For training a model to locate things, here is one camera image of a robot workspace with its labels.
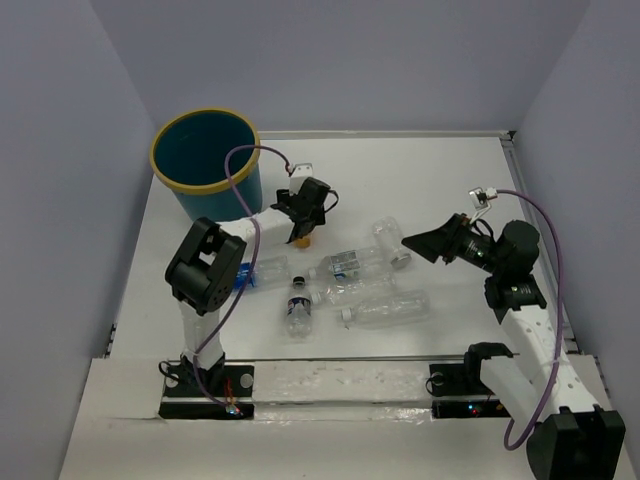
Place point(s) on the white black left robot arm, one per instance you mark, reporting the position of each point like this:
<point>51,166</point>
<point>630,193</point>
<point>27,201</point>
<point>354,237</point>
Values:
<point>202,272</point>

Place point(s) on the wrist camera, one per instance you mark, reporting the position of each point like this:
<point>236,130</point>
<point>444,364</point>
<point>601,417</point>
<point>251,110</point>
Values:
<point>300,173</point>
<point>481,200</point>

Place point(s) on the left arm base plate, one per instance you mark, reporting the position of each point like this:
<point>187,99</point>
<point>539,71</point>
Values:
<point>224,394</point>

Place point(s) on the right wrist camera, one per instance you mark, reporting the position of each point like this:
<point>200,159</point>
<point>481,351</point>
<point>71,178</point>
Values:
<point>481,200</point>

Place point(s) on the clear bottle white cap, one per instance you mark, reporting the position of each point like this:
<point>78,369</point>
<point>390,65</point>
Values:
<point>387,311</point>

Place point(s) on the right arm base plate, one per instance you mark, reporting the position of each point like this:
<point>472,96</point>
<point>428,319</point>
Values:
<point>455,396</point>

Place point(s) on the clear bottle blue label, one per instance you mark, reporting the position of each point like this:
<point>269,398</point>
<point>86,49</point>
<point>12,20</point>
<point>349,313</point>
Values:
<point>267,273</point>

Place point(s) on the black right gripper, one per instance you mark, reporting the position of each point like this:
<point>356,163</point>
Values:
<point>444,241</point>

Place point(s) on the clear bottle green white label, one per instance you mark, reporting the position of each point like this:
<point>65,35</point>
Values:
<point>350,265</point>

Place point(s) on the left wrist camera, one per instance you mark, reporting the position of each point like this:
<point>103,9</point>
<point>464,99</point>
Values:
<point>300,173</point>

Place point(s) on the crushed clear plastic bottle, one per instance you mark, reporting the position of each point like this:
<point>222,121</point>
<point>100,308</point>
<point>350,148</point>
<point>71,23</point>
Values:
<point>351,292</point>

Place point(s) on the clear wide-mouth plastic jar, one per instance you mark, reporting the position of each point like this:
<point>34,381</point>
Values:
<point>388,236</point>

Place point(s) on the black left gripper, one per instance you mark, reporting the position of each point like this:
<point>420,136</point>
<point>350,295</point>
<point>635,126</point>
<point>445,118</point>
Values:
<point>283,197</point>

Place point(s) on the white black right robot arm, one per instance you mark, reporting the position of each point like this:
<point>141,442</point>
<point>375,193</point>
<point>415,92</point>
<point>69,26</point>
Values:
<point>566,432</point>

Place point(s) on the small bottle black cap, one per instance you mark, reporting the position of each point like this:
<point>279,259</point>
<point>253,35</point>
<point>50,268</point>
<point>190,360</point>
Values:
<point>298,320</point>

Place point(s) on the teal bin yellow rim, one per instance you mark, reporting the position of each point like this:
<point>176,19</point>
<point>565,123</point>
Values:
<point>204,157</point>

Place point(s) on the orange juice bottle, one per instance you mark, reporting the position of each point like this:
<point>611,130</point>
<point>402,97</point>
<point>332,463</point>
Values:
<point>303,242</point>

